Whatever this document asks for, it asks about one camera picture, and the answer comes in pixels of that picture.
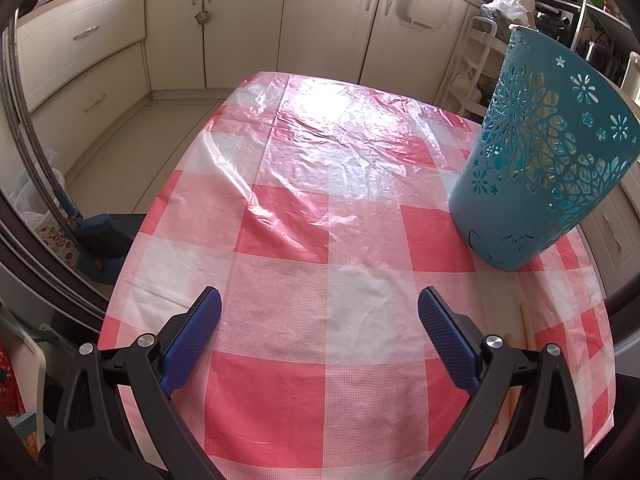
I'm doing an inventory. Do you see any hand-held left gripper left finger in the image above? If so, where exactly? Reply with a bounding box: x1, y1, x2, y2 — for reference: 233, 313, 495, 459
40, 286, 222, 480

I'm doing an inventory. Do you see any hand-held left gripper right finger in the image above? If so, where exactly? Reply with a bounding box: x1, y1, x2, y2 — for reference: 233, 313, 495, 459
415, 287, 586, 480

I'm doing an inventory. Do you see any single wooden chopstick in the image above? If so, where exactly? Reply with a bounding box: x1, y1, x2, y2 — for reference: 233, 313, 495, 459
502, 302, 538, 421

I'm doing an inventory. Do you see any teal perforated plastic basket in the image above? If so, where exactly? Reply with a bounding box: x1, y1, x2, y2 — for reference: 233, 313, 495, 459
448, 24, 640, 272

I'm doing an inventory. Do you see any blue broom with dustpan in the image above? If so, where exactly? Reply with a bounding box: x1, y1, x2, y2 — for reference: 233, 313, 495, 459
57, 187, 146, 273

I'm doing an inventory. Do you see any pink checkered plastic tablecloth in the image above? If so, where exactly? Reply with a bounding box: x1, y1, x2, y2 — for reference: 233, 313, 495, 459
97, 71, 616, 480

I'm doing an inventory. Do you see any red floral cloth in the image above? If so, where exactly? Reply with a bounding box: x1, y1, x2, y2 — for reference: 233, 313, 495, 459
0, 347, 26, 418

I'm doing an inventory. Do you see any cream drawer cabinet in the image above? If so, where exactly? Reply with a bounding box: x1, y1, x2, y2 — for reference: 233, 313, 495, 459
15, 0, 152, 117
577, 160, 640, 301

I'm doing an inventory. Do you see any white plastic bag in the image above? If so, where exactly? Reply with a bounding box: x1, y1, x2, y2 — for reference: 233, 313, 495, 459
11, 149, 67, 233

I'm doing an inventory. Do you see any white storage cart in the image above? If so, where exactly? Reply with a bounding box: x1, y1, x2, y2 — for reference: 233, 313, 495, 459
446, 16, 508, 123

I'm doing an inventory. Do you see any cream cabinet doors row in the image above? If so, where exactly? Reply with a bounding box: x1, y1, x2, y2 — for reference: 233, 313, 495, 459
145, 0, 473, 108

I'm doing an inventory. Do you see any white hanging bin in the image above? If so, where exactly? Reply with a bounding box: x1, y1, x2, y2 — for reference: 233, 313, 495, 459
387, 0, 453, 31

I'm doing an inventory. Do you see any crumpled plastic bag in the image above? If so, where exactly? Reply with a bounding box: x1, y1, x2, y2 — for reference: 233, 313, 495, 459
481, 0, 533, 26

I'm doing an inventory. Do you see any black toaster oven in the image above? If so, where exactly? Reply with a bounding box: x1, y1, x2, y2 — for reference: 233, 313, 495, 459
532, 0, 583, 43

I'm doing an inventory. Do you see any dark metal frame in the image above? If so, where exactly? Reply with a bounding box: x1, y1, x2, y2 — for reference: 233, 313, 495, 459
0, 10, 108, 343

